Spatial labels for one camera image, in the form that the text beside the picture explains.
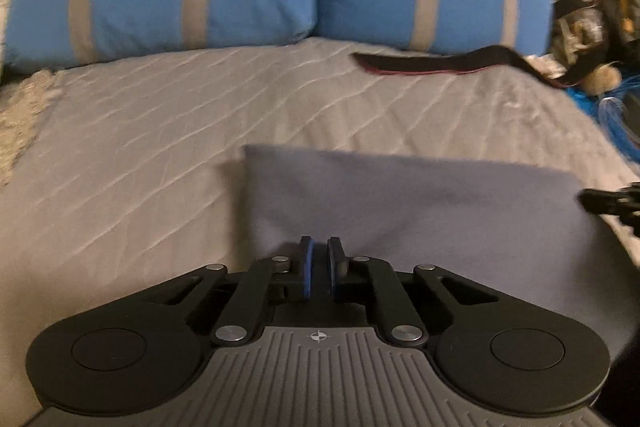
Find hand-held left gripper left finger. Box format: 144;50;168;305
142;235;317;348

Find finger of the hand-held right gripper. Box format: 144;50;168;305
577;187;626;215

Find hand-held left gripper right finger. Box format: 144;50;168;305
326;235;498;348

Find grey-blue sweatpants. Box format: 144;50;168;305
241;143;628;358

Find sneaker with white laces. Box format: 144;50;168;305
557;4;608;58

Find grey quilted bed cover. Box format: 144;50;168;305
0;39;640;427

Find cream fringed throw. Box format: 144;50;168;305
0;69;66;185

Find blue cable coil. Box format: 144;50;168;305
570;74;640;158

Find black strap with red edge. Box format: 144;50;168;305
351;46;601;90

